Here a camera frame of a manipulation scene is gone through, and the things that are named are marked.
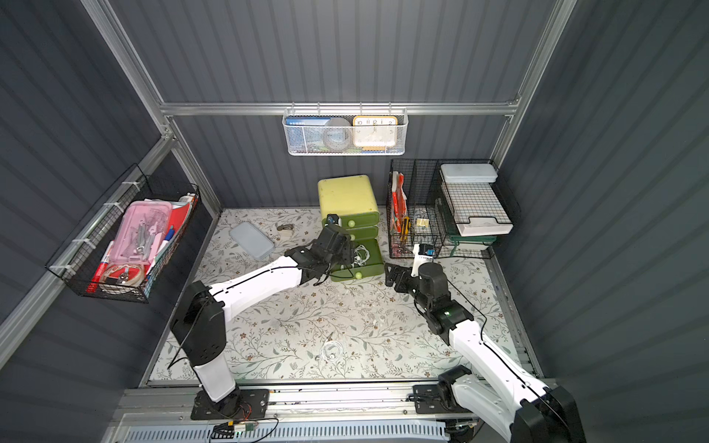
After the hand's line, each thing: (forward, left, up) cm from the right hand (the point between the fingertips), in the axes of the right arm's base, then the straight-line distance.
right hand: (404, 265), depth 81 cm
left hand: (+6, +17, 0) cm, 18 cm away
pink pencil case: (+1, +71, +14) cm, 72 cm away
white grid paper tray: (+22, -27, +1) cm, 35 cm away
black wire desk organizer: (+38, -19, -14) cm, 45 cm away
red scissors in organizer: (+42, -3, -13) cm, 45 cm away
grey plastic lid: (+23, +57, -17) cm, 64 cm away
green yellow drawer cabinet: (+24, +16, +3) cm, 29 cm away
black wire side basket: (-11, +76, +16) cm, 79 cm away
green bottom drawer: (+12, +11, -17) cm, 23 cm away
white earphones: (-19, +21, -18) cm, 34 cm away
